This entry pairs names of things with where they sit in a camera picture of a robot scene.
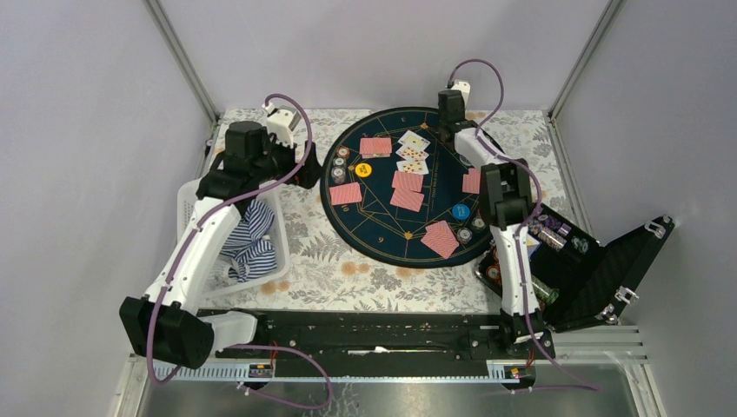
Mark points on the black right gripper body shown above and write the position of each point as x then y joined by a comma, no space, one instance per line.
441,123

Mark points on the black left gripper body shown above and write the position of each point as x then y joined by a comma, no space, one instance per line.
277,158

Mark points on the white plastic laundry basket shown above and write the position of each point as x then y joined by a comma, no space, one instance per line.
219,284

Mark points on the ace of clubs card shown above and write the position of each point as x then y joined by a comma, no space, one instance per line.
414,140

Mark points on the nine of hearts card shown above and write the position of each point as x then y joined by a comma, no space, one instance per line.
410,153

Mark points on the red cards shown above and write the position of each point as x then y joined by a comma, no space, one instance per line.
471,182

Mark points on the grey chip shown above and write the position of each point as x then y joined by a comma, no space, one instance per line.
464,235
338,175

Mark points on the board card face down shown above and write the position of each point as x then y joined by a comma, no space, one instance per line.
407,199
407,181

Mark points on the pink sponge block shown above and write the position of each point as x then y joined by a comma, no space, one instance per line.
376,147

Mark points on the red card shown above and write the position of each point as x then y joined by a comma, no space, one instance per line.
346,193
441,239

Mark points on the blue small blind button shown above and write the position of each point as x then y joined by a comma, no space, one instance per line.
461,212

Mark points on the yellow big blind button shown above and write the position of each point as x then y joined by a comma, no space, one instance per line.
363,170

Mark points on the seven of hearts card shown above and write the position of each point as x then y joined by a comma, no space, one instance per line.
413,167

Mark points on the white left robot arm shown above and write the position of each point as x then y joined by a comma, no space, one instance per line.
162,324

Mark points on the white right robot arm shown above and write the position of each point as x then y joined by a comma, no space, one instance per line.
506,206

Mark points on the blue white striped cloth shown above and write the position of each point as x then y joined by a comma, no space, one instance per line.
248,249

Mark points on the round dark poker mat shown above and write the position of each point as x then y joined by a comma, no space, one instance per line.
387,233

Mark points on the red chip rows in case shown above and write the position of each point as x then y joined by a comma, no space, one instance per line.
491,271

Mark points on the black poker chip case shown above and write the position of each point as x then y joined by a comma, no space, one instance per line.
580,283

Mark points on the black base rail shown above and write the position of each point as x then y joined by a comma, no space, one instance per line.
385,345

